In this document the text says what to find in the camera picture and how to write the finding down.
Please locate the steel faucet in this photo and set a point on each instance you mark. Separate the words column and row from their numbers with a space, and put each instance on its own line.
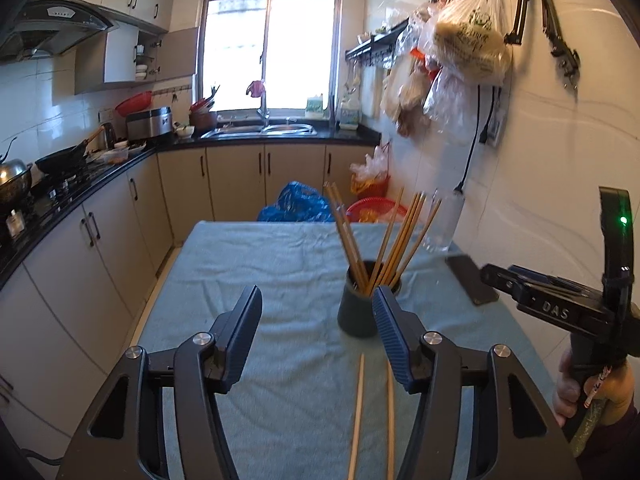
column 263, row 112

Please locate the grey range hood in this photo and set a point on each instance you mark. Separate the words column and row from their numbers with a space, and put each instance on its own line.
column 55, row 25

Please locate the white wall socket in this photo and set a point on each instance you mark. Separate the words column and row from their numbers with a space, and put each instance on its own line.
column 492, row 131

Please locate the red plastic colander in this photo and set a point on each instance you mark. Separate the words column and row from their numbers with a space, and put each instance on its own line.
column 134, row 104

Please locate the steel double sink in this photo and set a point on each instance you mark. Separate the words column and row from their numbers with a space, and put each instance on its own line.
column 260, row 131

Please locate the white bowl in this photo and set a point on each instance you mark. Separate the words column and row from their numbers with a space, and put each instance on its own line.
column 185, row 131

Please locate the clear hanging plastic bags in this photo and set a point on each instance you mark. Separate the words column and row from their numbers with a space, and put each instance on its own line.
column 415, row 90

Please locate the blue plastic bag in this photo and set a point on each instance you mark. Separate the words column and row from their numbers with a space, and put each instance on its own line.
column 295, row 205

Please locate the grey-green table cloth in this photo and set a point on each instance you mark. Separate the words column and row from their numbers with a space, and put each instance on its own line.
column 290, row 260

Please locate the white plastic jug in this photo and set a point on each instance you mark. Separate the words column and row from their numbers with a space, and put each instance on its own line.
column 350, row 112

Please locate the black plastic cup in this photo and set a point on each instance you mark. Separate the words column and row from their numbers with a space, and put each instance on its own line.
column 357, row 315

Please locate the black wok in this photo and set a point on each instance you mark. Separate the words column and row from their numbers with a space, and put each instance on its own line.
column 62, row 160

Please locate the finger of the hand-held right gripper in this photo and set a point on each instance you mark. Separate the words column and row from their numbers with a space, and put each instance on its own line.
column 555, row 282
column 505, row 282

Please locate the white printed plastic bag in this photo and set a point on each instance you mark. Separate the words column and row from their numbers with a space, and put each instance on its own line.
column 472, row 45

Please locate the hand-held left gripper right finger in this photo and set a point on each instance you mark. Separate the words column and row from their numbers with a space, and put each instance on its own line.
column 390, row 335

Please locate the black kitchen countertop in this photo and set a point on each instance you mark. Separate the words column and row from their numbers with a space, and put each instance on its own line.
column 165, row 144

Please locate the black wall shelf rack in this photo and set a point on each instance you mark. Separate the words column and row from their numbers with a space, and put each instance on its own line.
column 375, row 45

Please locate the clear plastic bottle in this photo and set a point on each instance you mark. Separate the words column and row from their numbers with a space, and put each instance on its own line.
column 445, row 225

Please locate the person's right forearm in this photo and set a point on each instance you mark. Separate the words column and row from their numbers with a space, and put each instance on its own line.
column 615, row 425

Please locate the brown clay pot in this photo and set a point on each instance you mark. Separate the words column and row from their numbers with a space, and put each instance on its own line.
column 202, row 121

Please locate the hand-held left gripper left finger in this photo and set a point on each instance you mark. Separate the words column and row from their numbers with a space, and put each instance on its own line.
column 247, row 330

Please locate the long wooden chopstick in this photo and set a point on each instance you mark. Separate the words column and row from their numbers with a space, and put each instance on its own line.
column 390, row 425
column 357, row 410

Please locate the plastic food containers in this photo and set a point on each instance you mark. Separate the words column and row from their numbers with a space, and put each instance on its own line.
column 120, row 152

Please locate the beige lower kitchen cabinets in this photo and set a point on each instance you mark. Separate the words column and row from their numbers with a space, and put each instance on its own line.
column 235, row 180

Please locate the red plastic basket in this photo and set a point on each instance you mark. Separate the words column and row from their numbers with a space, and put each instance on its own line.
column 375, row 207

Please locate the pink cloth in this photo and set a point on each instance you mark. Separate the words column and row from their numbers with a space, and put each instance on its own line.
column 257, row 88

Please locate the person's right hand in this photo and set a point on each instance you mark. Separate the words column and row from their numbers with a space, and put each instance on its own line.
column 565, row 390

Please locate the steel rice cooker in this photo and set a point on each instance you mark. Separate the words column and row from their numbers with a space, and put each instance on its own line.
column 149, row 124

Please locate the steel lidded pot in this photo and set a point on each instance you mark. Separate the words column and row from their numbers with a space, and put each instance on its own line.
column 12, row 180

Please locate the group of wooden chopsticks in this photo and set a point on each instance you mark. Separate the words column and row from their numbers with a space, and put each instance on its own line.
column 350, row 245

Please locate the kitchen window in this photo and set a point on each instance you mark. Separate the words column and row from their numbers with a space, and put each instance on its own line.
column 270, row 35

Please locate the black gas stove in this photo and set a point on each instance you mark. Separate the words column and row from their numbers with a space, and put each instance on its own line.
column 70, row 182

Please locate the small glass jar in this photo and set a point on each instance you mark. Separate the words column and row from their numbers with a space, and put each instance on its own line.
column 15, row 224

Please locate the black folded hanging stand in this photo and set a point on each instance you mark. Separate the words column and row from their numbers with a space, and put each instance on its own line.
column 550, row 20

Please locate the black smartphone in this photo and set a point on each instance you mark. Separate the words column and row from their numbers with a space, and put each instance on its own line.
column 470, row 280

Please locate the orange bin with plastic bag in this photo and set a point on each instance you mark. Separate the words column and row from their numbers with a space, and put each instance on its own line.
column 372, row 175

